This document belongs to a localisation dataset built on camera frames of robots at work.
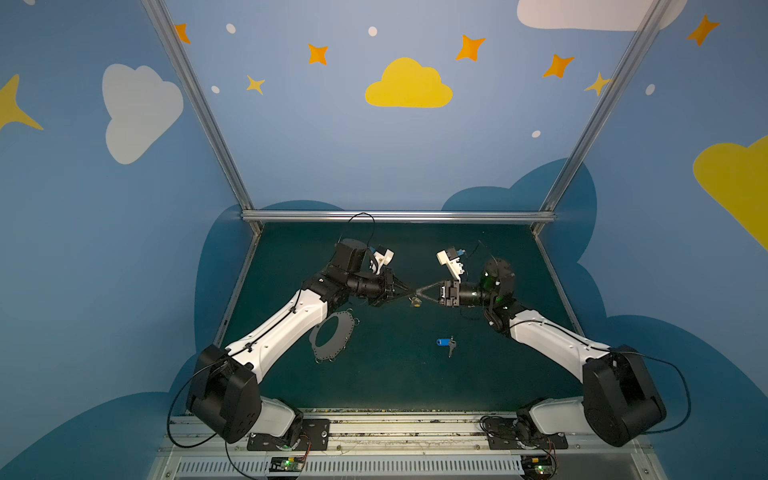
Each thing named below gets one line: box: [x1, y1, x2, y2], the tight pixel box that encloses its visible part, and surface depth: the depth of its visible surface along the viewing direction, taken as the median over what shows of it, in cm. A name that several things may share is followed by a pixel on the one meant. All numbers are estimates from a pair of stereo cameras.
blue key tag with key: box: [436, 336, 456, 358], surface depth 92 cm
